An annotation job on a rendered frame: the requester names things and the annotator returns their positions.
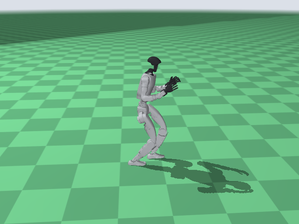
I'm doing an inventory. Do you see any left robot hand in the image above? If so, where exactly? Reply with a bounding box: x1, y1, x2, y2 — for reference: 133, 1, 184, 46
165, 76, 181, 86

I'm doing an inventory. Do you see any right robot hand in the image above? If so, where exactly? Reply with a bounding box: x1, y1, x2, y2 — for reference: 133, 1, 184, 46
160, 81, 178, 96

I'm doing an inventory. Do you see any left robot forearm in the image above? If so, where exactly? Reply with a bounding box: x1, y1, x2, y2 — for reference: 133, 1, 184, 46
156, 85, 166, 92

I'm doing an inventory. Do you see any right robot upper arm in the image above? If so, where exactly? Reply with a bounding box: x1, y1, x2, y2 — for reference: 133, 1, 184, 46
141, 76, 150, 102

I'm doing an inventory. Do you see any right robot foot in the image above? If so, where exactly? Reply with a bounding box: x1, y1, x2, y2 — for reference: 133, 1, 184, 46
128, 160, 146, 166

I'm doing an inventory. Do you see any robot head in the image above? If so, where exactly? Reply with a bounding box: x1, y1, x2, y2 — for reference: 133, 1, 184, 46
145, 56, 161, 76

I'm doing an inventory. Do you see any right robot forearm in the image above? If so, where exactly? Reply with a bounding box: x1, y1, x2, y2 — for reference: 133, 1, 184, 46
142, 91, 166, 102

